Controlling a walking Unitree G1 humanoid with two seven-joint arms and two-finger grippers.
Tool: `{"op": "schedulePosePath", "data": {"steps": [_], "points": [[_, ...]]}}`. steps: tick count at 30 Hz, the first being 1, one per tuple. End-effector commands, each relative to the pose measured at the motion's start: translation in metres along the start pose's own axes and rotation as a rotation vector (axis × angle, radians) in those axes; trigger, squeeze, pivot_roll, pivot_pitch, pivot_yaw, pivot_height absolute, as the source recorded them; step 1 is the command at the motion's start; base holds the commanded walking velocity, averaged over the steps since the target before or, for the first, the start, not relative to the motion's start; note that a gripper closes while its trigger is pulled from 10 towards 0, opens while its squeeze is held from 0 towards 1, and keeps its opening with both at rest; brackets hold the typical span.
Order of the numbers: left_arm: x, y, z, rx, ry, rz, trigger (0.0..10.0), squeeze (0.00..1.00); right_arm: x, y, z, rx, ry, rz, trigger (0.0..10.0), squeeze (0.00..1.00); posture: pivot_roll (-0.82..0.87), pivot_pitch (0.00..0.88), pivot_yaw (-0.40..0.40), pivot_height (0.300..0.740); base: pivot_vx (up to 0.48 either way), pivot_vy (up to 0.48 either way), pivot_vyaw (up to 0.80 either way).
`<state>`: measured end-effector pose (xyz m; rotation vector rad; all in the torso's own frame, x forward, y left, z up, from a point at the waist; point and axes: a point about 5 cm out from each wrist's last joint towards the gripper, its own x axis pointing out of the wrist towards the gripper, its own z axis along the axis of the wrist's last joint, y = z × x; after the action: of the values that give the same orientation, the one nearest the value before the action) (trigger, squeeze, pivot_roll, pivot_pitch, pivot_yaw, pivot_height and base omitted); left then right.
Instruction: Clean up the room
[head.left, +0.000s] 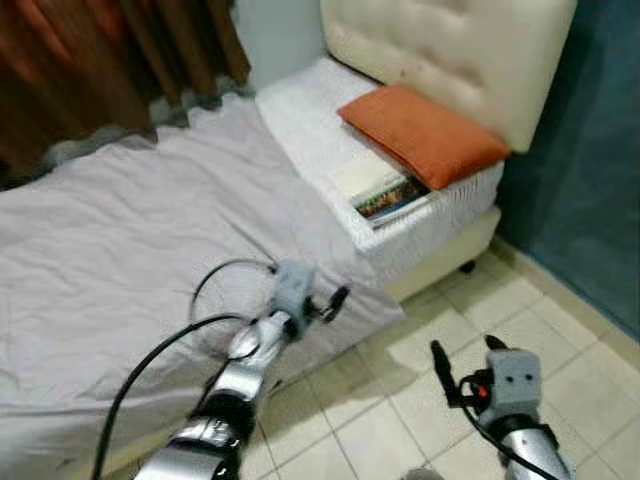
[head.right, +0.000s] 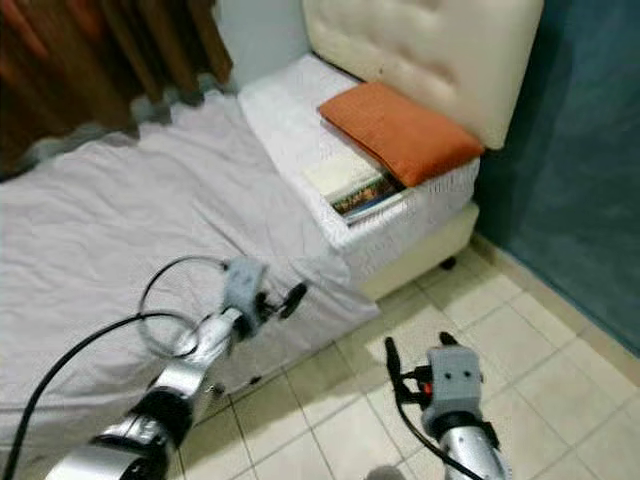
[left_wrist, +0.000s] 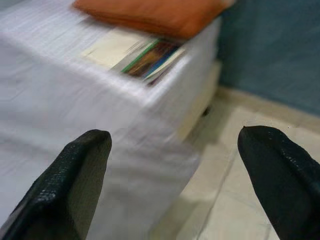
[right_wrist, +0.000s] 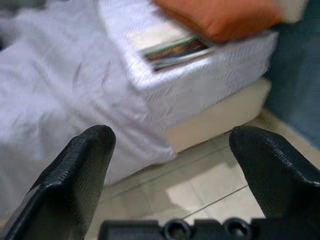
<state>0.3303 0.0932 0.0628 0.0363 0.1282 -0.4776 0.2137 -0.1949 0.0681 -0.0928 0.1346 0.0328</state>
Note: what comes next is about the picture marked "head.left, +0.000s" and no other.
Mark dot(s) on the colourful cover book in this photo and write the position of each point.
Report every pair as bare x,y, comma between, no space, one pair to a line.
385,195

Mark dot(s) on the cream padded headboard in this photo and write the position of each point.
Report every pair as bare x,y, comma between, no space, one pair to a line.
450,50

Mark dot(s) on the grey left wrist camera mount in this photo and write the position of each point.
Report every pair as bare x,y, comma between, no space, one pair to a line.
292,288

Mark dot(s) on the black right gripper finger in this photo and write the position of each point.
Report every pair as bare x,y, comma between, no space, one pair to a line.
443,365
495,343

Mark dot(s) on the light grey blanket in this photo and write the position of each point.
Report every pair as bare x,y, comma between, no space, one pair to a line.
120,230

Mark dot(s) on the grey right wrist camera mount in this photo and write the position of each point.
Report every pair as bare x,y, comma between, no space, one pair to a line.
515,385

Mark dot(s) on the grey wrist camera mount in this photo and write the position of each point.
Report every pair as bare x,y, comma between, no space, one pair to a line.
515,385
292,288

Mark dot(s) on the white zigzag patterned mattress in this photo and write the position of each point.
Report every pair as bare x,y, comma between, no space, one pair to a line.
305,130

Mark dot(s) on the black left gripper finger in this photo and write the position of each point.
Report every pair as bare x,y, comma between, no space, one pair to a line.
338,300

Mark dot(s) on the orange pillow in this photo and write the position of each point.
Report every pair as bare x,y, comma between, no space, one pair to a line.
425,135

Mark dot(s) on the grey right robot leg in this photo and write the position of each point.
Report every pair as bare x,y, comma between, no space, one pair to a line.
425,475

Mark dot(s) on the brown curtain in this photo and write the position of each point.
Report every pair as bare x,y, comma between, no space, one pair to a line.
80,70

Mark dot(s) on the black bed foot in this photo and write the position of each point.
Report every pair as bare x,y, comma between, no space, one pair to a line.
467,266

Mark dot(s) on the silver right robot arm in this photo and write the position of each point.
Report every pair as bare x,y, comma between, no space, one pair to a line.
535,455

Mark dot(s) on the cream bed base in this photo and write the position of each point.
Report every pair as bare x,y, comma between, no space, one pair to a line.
450,255

